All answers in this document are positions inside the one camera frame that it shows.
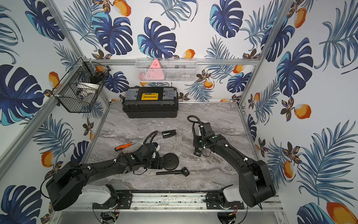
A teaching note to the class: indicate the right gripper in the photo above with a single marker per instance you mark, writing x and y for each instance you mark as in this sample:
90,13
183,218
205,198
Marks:
195,142

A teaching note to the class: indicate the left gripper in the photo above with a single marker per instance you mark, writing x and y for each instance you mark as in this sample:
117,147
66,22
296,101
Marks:
156,163

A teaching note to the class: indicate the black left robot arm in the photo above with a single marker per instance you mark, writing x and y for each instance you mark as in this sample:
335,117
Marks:
65,185

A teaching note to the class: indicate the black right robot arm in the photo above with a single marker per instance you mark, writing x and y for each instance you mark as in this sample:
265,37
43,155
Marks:
255,183

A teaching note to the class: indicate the black plastic toolbox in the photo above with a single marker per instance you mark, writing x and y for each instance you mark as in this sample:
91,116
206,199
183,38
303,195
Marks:
151,102

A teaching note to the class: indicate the pink triangular object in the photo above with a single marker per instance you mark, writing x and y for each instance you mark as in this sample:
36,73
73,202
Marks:
153,73

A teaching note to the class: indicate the orange handled screwdriver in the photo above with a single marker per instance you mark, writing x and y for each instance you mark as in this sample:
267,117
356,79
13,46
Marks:
121,147

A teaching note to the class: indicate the aluminium front rail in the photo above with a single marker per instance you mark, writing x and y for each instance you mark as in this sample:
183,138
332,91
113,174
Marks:
185,202

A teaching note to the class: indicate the white mesh wall basket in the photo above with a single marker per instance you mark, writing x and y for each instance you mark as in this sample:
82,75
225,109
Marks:
174,69

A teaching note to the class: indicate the black wire basket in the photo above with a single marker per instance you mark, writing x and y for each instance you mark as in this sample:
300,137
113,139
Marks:
83,85

